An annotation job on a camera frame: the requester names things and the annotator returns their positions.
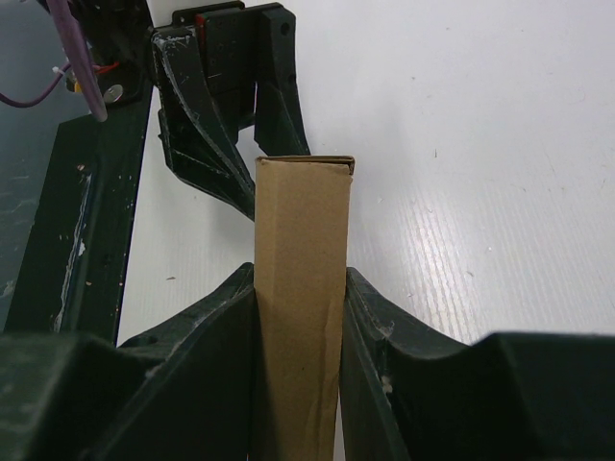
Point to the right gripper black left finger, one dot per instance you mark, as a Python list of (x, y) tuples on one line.
[(179, 391)]

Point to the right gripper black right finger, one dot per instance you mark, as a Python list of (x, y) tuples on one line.
[(409, 392)]

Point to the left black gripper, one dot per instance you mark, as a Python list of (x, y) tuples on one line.
[(242, 50)]

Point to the brown cardboard box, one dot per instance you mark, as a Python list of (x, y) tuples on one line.
[(301, 233)]

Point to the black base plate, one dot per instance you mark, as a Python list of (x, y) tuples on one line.
[(73, 274)]

